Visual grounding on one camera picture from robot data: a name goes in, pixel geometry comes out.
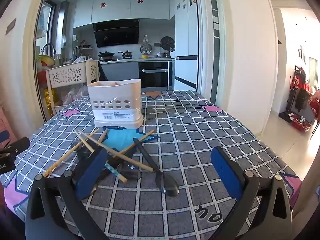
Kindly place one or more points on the black built-in oven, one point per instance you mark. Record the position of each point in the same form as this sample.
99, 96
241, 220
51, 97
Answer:
153, 76

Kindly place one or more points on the red basket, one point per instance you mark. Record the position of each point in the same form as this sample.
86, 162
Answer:
42, 78

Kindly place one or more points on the grey wall panel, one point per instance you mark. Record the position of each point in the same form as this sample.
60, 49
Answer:
11, 26

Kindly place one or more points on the yellow bowl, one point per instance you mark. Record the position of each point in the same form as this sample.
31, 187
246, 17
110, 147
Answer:
145, 56

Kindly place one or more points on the black range hood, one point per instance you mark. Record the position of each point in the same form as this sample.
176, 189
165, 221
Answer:
117, 32

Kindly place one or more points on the white upper kitchen cabinets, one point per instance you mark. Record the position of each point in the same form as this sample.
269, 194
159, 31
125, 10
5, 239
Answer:
120, 7

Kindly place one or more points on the clear plastic bag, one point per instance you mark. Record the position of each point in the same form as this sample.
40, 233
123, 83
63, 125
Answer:
73, 92

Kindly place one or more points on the green yellow colander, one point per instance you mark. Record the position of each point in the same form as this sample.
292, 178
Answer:
48, 60

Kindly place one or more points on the beige plastic storage cart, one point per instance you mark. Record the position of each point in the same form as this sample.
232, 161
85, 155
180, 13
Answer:
72, 73

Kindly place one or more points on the white plastic bag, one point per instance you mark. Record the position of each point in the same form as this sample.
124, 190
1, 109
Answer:
79, 59

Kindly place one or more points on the red and black bag pile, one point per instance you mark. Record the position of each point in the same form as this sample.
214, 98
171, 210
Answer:
300, 97

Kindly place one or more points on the black wok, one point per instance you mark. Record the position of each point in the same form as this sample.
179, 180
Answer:
106, 54

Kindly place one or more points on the black chair back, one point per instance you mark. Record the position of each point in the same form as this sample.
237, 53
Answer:
102, 72

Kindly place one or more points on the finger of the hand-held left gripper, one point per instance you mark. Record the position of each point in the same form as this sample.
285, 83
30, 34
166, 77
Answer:
17, 146

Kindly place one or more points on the grey plaid star tablecloth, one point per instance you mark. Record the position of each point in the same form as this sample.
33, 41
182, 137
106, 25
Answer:
190, 135

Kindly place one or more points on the gold foil bundle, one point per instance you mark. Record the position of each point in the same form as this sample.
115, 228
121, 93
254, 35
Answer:
48, 100

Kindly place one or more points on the round black hanging pan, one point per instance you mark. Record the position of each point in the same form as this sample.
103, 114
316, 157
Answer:
167, 43

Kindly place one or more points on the white rice cooker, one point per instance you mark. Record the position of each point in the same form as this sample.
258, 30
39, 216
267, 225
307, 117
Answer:
172, 54

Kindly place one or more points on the dark wall coat hooks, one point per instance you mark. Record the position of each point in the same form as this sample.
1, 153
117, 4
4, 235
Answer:
301, 53

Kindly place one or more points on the wooden chopstick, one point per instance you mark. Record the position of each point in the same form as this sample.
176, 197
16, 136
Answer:
103, 135
135, 163
70, 152
140, 139
83, 141

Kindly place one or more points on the grey kitchen base cabinets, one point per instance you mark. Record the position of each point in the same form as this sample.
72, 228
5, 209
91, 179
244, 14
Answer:
120, 72

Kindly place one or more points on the metal kitchen faucet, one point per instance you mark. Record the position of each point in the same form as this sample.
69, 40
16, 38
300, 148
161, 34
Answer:
48, 45

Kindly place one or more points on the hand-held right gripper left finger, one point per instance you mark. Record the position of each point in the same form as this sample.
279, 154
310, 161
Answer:
92, 173

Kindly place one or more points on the lidded cooking pot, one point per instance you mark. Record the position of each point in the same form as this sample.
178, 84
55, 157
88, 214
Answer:
125, 54

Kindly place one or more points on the white plastic utensil holder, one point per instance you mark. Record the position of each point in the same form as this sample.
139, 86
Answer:
115, 100

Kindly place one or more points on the round hanging steamer rack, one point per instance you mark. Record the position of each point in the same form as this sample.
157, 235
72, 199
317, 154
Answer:
145, 48

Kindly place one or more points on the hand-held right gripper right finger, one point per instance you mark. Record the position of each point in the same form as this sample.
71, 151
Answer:
226, 173

